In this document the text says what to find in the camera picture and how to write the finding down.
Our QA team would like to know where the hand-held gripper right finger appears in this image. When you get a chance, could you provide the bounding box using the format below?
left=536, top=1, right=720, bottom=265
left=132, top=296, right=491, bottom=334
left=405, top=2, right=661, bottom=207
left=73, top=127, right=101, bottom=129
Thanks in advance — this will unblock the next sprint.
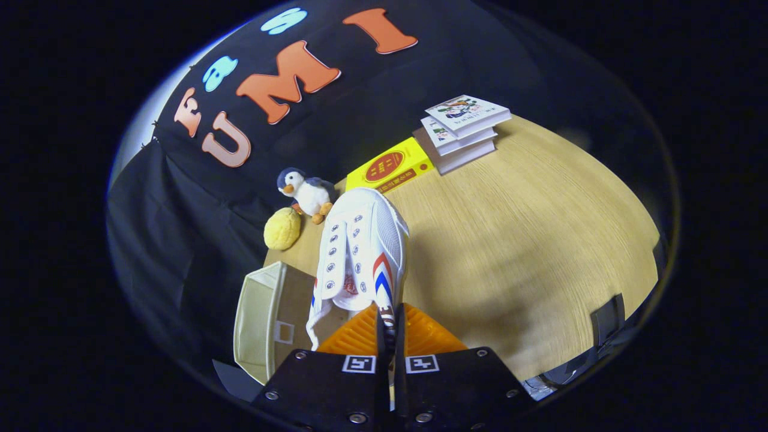
left=393, top=302, right=535, bottom=432

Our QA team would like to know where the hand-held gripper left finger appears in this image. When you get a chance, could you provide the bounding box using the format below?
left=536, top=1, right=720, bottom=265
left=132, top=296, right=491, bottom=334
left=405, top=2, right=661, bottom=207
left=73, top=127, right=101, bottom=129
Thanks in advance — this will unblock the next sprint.
left=251, top=303, right=392, bottom=432

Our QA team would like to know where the cream fabric storage box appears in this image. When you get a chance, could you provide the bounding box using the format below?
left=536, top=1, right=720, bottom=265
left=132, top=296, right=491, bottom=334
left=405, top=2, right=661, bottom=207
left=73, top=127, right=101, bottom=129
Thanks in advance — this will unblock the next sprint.
left=233, top=261, right=352, bottom=386

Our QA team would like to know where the white canvas shoe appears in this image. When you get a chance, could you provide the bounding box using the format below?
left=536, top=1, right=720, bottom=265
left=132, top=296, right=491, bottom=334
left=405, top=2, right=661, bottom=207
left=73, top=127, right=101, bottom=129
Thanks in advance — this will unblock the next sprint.
left=306, top=187, right=410, bottom=352

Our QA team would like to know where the yellow round bread plush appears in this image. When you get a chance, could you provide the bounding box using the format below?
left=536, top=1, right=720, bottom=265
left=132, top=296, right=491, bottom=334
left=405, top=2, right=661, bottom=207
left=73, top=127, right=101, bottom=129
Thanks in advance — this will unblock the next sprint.
left=263, top=207, right=302, bottom=251

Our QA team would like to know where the black backdrop cloth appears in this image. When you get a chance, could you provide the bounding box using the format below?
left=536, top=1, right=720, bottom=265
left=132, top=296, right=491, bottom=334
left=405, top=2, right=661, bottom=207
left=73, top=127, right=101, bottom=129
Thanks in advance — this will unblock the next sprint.
left=108, top=0, right=661, bottom=373

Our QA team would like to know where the penguin plush toy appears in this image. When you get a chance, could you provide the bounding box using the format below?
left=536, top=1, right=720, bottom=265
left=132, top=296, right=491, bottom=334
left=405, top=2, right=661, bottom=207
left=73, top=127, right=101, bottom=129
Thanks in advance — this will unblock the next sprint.
left=277, top=167, right=337, bottom=225

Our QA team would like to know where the brown cover book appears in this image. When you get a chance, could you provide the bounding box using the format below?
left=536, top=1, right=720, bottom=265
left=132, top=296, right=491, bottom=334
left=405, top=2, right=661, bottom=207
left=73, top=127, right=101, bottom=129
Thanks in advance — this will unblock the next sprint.
left=413, top=127, right=497, bottom=176

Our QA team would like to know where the yellow book with red circle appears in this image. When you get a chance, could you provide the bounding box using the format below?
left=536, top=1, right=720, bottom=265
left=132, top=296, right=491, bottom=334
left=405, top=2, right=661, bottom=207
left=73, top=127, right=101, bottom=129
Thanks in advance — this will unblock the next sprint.
left=345, top=137, right=435, bottom=194

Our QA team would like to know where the white thin book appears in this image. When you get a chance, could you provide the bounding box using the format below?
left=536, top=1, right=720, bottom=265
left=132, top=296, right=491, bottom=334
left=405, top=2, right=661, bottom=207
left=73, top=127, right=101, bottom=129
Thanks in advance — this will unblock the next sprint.
left=420, top=117, right=499, bottom=157

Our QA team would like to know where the white illustrated book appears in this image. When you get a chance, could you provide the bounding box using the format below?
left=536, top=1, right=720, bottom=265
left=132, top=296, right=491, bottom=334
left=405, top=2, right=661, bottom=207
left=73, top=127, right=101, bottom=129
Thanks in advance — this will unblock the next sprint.
left=425, top=94, right=512, bottom=140

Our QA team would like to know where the black flat strap piece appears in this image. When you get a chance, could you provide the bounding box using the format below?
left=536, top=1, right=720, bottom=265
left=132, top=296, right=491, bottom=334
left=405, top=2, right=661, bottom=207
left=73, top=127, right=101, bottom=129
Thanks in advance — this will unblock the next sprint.
left=540, top=293, right=628, bottom=397

